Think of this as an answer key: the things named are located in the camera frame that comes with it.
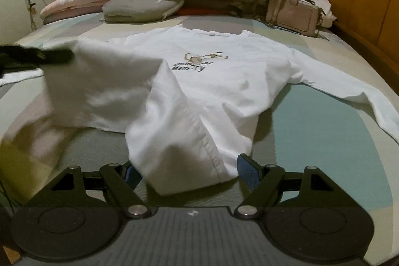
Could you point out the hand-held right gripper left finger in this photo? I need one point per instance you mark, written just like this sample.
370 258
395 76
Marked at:
132 175

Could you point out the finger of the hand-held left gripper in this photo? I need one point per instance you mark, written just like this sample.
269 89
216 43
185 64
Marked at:
37 55

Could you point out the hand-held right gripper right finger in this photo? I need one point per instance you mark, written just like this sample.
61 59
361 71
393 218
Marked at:
247 171

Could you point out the white printed t-shirt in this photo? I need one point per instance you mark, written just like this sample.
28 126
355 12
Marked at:
224 88

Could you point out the grey round cushion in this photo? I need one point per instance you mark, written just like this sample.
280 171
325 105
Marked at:
140 4

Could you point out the orange cloth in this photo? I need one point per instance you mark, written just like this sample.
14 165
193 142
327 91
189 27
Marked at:
196 11

